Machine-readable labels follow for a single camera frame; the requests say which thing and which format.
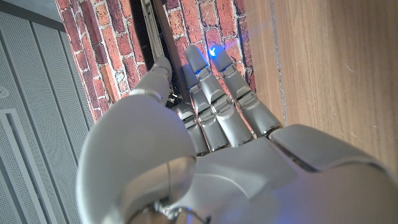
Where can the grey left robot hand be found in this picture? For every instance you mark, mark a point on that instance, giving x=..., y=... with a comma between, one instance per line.
x=217, y=186

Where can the red brick printed backdrop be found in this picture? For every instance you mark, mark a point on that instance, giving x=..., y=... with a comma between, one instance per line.
x=109, y=46

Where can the long ceiling vent slot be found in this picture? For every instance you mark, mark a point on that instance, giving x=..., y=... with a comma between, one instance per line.
x=29, y=161

